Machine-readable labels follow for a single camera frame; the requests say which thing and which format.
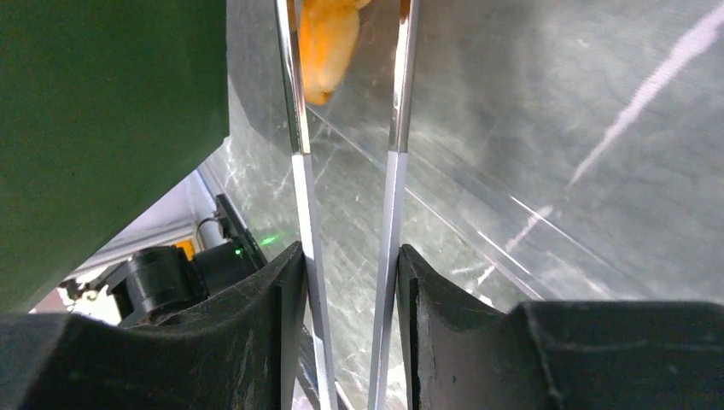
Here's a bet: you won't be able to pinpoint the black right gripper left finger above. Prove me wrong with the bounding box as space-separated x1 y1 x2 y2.
130 242 307 409

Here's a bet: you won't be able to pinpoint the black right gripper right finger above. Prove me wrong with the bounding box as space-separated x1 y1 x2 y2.
398 244 527 409

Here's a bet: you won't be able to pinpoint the green paper bag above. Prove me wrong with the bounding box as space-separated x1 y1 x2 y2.
1 1 229 313

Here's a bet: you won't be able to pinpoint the orange fake bread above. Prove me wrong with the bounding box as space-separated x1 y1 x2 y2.
299 0 369 105

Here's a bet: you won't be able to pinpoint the silver metal tongs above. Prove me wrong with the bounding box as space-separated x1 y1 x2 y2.
275 1 420 409

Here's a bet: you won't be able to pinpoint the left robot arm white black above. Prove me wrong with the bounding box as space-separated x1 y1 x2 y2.
60 194 268 328

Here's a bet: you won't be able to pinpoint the clear plastic tray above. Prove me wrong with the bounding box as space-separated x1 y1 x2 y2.
206 1 723 409

